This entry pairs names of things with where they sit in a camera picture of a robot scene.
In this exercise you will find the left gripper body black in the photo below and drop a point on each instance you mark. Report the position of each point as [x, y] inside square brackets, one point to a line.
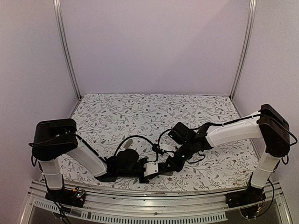
[145, 181]

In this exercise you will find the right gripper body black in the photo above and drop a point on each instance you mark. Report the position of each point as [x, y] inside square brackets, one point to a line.
[178, 165]

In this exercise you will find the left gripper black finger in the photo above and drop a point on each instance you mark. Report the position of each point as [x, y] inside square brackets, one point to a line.
[152, 176]
[163, 168]

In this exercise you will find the grey remote control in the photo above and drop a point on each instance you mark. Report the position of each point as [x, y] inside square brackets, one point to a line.
[168, 173]

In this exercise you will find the grey battery compartment cover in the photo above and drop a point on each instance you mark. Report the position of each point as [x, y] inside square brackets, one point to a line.
[128, 144]

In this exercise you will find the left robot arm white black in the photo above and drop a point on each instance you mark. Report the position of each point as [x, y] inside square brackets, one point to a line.
[54, 138]

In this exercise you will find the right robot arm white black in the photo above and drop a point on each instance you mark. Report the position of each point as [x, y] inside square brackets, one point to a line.
[266, 123]

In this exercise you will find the floral patterned table mat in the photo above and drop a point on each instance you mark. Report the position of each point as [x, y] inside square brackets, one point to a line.
[105, 120]

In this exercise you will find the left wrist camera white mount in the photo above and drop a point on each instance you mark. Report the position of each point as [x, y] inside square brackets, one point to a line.
[150, 168]

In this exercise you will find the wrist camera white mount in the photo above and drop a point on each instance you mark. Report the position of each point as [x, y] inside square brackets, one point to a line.
[150, 168]
[164, 149]

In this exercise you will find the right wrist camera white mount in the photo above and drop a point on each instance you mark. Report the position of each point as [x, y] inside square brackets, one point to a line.
[164, 149]

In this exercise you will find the aluminium front rail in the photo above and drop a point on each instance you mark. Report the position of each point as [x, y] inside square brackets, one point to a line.
[105, 205]

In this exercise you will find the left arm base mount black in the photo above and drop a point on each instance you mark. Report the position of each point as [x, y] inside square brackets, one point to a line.
[72, 197]

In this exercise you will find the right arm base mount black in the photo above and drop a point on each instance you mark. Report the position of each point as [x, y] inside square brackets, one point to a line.
[250, 201]

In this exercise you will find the right aluminium frame post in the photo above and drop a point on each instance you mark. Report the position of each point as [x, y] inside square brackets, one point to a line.
[245, 46]

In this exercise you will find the aluminium frame post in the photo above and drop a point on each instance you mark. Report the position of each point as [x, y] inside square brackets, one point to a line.
[65, 48]
[245, 46]

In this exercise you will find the left aluminium frame post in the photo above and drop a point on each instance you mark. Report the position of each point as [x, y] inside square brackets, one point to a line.
[65, 48]

